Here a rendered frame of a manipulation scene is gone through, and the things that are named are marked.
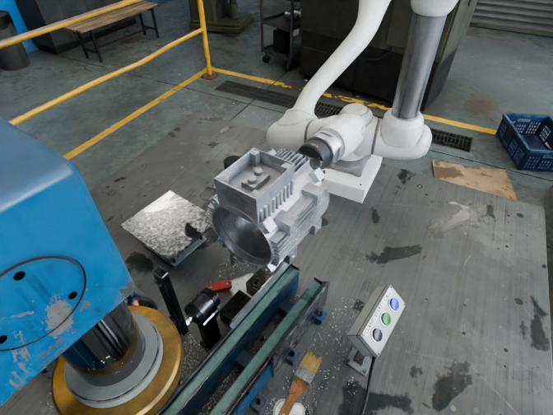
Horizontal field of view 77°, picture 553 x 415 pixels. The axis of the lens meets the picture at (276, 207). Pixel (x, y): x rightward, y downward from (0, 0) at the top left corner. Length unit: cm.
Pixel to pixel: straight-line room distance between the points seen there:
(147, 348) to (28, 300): 29
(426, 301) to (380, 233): 32
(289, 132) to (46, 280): 80
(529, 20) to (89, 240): 712
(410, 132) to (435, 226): 40
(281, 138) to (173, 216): 56
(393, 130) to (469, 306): 68
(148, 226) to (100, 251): 105
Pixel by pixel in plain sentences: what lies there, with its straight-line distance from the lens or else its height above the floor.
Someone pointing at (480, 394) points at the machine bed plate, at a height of 80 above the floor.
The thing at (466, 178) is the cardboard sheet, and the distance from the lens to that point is 331.
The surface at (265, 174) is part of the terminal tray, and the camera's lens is 68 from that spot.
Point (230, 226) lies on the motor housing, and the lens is 79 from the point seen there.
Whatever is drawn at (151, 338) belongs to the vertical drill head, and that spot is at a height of 136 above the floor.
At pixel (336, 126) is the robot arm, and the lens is 92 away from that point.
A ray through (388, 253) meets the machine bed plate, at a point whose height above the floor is 80.
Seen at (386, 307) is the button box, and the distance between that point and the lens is 94.
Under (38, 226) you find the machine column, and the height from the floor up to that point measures 168.
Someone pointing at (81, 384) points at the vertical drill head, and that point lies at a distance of 58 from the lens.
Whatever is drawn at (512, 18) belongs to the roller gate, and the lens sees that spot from 720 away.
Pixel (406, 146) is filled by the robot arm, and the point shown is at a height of 106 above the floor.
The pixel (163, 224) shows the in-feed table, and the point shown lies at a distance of 135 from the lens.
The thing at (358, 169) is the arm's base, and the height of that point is 90.
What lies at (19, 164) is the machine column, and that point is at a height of 171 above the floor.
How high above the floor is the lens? 185
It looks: 44 degrees down
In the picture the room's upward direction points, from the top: straight up
